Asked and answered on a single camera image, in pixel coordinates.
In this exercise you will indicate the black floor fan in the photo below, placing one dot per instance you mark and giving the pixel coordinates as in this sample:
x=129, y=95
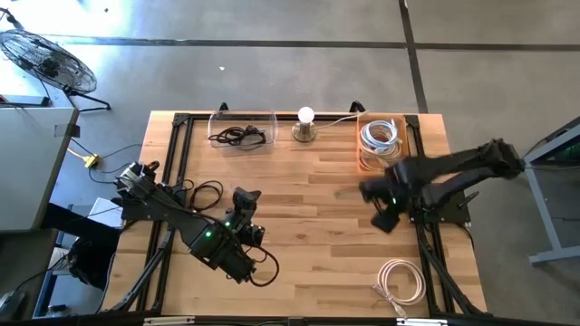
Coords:
x=47, y=61

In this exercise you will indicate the grey cabinet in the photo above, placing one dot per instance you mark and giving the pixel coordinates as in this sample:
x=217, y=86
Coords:
x=31, y=172

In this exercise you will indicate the black aluminium table frame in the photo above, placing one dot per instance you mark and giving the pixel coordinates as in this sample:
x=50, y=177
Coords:
x=181, y=118

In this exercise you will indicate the grey metal table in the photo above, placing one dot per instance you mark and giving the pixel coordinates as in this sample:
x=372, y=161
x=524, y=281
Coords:
x=550, y=226

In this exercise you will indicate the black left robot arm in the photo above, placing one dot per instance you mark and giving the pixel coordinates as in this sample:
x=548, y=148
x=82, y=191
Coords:
x=190, y=226

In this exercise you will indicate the clear plastic bin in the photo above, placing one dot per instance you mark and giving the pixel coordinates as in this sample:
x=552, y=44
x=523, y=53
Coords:
x=272, y=120

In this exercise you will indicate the silver metal bracket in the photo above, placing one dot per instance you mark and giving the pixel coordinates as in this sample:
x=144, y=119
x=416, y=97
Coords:
x=421, y=322
x=167, y=320

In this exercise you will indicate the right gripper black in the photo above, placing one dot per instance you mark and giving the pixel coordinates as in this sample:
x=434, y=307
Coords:
x=389, y=192

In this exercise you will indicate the black chair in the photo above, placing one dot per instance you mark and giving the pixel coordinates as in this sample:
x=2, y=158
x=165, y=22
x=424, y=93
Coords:
x=90, y=267

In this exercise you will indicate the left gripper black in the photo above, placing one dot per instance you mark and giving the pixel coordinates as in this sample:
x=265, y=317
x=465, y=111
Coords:
x=247, y=201

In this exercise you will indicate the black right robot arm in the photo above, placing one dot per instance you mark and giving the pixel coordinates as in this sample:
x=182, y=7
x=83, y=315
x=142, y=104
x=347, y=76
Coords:
x=453, y=167

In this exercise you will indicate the white bulb wooden base lamp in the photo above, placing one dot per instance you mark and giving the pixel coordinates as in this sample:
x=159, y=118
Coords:
x=304, y=131

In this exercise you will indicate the orange wooden bin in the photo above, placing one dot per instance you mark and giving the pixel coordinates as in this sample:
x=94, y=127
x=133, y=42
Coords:
x=404, y=131

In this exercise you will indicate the white paper sheet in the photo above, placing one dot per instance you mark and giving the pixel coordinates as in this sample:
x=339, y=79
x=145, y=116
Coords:
x=106, y=213

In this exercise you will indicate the black table clamp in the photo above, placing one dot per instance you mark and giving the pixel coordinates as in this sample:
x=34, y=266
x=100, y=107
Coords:
x=357, y=106
x=223, y=107

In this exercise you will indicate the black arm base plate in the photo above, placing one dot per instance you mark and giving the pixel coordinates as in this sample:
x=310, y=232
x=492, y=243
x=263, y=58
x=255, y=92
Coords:
x=453, y=215
x=131, y=213

